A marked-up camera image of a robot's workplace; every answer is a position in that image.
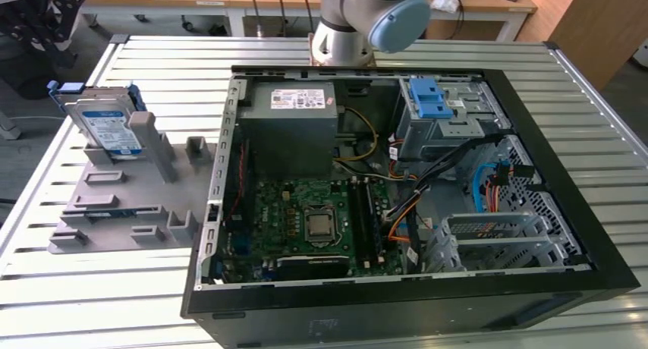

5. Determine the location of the black RAM slot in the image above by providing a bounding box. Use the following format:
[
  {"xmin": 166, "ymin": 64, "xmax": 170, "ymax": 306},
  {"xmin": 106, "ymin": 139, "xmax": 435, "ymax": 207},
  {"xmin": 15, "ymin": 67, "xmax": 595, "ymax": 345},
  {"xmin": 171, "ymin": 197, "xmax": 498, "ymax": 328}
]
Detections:
[
  {"xmin": 351, "ymin": 176, "xmax": 372, "ymax": 269},
  {"xmin": 364, "ymin": 176, "xmax": 387, "ymax": 266}
]

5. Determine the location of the brown wooden cabinet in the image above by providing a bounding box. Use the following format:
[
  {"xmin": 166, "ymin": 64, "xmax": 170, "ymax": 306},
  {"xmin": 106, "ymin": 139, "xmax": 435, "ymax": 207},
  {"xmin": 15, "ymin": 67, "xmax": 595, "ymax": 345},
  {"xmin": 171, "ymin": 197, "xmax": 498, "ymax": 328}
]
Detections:
[{"xmin": 550, "ymin": 0, "xmax": 648, "ymax": 89}]

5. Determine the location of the CPU socket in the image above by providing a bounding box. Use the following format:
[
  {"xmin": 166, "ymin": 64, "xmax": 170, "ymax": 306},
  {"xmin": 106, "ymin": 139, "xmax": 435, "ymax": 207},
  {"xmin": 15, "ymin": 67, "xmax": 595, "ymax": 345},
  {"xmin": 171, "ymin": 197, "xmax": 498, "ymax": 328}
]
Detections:
[{"xmin": 302, "ymin": 203, "xmax": 346, "ymax": 250}]

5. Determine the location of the yellow wire bundle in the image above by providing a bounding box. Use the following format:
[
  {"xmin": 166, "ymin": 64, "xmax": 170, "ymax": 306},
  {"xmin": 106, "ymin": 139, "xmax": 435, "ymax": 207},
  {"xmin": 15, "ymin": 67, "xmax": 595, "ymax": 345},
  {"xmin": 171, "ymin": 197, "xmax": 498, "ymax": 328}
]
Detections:
[{"xmin": 332, "ymin": 106, "xmax": 382, "ymax": 164}]

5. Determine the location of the silver CPU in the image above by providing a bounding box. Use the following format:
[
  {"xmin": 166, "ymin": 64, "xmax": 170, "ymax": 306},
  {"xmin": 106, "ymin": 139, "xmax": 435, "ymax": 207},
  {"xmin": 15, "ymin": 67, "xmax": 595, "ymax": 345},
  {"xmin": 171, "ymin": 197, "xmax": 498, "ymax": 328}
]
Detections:
[{"xmin": 306, "ymin": 213, "xmax": 335, "ymax": 238}]

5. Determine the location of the blue data wire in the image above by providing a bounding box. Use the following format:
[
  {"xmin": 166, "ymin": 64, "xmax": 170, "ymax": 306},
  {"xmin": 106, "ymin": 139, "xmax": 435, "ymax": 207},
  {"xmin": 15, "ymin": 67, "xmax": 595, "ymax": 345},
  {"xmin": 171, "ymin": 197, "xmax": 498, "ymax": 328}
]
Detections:
[{"xmin": 474, "ymin": 161, "xmax": 511, "ymax": 214}]

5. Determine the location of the orange red yellow power wire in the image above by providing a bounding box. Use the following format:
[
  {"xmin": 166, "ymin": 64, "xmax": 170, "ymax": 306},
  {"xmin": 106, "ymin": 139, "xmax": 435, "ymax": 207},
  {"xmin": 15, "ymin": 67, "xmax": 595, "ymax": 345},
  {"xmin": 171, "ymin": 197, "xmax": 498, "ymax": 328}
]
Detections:
[{"xmin": 484, "ymin": 162, "xmax": 534, "ymax": 214}]

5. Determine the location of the black cable bundle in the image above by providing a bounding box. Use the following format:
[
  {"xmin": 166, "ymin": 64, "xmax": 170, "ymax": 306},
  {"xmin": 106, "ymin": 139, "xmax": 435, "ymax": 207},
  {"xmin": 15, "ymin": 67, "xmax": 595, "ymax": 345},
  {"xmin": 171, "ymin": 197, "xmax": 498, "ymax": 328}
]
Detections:
[{"xmin": 383, "ymin": 136, "xmax": 503, "ymax": 228}]

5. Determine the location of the black graphics card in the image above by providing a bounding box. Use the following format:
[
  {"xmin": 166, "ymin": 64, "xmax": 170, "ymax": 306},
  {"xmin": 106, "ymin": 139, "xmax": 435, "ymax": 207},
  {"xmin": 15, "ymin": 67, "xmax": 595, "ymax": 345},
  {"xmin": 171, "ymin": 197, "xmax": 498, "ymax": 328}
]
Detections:
[{"xmin": 276, "ymin": 254, "xmax": 352, "ymax": 281}]

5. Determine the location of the black PC case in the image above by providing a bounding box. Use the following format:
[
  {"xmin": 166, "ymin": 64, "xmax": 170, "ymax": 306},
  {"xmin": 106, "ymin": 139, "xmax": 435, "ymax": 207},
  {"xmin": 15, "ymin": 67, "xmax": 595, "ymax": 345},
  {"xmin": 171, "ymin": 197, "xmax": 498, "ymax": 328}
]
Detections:
[{"xmin": 180, "ymin": 64, "xmax": 640, "ymax": 349}]

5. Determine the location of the thin red wire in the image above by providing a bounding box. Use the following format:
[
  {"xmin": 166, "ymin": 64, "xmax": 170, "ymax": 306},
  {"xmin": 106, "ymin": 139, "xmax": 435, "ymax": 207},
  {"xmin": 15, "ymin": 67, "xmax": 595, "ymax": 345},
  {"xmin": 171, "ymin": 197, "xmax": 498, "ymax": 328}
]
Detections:
[{"xmin": 227, "ymin": 139, "xmax": 254, "ymax": 223}]

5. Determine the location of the grey metal disk bay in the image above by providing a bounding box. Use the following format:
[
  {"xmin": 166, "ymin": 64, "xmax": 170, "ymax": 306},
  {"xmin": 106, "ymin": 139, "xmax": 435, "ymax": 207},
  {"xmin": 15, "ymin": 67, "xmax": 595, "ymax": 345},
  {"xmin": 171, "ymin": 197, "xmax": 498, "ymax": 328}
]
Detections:
[{"xmin": 424, "ymin": 211, "xmax": 582, "ymax": 272}]

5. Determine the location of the grey metal foot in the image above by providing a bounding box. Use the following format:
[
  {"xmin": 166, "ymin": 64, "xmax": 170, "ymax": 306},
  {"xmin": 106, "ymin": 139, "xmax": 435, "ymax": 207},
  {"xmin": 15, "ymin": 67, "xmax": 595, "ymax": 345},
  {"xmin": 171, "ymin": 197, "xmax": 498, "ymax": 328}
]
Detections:
[{"xmin": 0, "ymin": 109, "xmax": 24, "ymax": 141}]

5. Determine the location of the blue plastic drive latch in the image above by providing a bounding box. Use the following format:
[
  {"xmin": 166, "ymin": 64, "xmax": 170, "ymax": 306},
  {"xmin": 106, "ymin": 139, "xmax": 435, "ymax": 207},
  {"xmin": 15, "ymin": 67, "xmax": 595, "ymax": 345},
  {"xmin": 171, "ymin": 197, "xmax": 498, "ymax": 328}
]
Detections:
[{"xmin": 408, "ymin": 77, "xmax": 456, "ymax": 119}]

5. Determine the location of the grey metal drive cage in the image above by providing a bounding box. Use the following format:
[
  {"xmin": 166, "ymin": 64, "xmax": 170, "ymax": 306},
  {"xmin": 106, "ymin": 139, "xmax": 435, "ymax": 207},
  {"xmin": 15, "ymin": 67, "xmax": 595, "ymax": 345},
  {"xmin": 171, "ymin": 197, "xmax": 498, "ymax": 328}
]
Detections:
[{"xmin": 394, "ymin": 75, "xmax": 512, "ymax": 171}]

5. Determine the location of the grey parts rack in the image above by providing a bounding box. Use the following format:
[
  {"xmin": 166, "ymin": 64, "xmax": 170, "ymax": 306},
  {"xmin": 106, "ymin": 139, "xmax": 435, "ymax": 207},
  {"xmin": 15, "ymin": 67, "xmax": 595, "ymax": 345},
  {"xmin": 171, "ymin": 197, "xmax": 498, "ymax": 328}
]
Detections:
[{"xmin": 46, "ymin": 112, "xmax": 219, "ymax": 254}]

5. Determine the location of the hard disk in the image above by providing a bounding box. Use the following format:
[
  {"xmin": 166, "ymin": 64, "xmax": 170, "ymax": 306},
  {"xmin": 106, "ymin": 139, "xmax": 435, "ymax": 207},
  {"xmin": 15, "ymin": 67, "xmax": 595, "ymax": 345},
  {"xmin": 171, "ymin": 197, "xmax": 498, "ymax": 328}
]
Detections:
[{"xmin": 48, "ymin": 81, "xmax": 150, "ymax": 161}]

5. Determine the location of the black mesh waste bin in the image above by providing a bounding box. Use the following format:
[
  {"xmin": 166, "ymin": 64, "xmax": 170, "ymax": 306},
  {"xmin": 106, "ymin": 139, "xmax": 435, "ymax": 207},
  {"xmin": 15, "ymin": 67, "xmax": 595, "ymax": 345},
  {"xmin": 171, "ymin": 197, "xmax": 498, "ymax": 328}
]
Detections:
[{"xmin": 0, "ymin": 37, "xmax": 66, "ymax": 100}]

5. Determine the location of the grey power supply unit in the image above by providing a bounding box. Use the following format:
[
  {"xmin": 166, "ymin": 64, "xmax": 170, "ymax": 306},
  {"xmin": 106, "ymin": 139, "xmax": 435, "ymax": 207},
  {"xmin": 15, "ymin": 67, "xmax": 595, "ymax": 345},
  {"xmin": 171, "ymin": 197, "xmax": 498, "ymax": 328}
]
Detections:
[{"xmin": 238, "ymin": 80, "xmax": 339, "ymax": 179}]

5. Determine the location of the white device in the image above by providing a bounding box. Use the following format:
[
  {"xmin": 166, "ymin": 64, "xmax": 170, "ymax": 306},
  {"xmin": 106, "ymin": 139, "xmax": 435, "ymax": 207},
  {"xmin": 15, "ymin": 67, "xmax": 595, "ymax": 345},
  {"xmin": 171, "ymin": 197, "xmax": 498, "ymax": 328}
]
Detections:
[{"xmin": 631, "ymin": 40, "xmax": 648, "ymax": 68}]

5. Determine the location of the RAM stick on rack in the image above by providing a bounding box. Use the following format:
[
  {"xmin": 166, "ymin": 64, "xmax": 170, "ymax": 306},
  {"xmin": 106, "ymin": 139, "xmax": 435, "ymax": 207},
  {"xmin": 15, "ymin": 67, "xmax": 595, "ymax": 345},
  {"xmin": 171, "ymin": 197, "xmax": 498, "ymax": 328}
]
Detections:
[{"xmin": 84, "ymin": 209, "xmax": 138, "ymax": 218}]

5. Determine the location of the green motherboard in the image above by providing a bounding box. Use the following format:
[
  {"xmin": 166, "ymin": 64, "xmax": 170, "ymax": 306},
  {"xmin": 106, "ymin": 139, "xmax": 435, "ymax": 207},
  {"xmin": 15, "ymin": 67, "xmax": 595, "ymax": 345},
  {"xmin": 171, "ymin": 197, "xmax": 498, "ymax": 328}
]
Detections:
[{"xmin": 226, "ymin": 176, "xmax": 422, "ymax": 284}]

